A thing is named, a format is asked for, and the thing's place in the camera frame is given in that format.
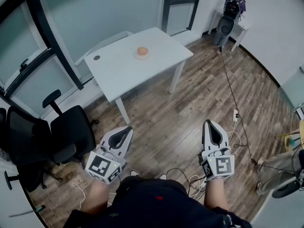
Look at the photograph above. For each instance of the white power strip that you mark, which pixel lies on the white power strip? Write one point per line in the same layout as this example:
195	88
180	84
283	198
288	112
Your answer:
235	115

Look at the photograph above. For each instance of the yellow cleaning tool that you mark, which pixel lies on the yellow cleaning tool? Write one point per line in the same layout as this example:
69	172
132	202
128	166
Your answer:
289	142

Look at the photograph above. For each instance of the person's left forearm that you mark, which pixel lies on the person's left forearm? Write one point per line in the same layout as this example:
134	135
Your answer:
97	196

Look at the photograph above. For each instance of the white corner desk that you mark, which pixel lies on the white corner desk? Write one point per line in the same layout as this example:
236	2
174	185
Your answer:
243	27

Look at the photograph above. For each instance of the black office chair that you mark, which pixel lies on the black office chair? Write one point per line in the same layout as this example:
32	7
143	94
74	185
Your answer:
69	129

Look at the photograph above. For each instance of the person's white shoe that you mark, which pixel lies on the person's white shoe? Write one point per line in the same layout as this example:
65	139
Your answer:
134	173
163	175

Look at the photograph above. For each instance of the person's right white shoe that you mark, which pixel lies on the person's right white shoe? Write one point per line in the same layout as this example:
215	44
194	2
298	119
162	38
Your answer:
163	175

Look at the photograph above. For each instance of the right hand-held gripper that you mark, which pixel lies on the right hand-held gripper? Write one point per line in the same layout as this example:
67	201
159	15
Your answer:
221	166

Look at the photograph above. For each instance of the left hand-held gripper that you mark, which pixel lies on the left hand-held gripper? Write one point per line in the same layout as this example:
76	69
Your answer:
104	166

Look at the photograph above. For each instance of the white table leg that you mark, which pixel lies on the white table leg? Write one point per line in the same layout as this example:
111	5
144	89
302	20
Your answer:
177	77
122	110

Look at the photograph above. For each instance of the person's left white shoe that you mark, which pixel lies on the person's left white shoe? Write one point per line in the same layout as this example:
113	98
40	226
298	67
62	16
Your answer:
134	173

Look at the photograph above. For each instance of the person's right forearm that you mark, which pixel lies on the person's right forearm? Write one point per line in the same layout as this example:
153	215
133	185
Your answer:
216	193

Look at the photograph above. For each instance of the dark pen with green tip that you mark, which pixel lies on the dark pen with green tip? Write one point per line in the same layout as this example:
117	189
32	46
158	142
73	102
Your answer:
35	210

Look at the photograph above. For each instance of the orange fruit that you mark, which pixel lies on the orange fruit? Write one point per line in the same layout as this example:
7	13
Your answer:
142	50

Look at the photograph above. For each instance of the black window frame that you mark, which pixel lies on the black window frame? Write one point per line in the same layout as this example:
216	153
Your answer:
167	8
60	46

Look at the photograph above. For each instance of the person's black shirt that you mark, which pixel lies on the person's black shirt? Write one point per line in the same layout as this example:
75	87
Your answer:
154	203

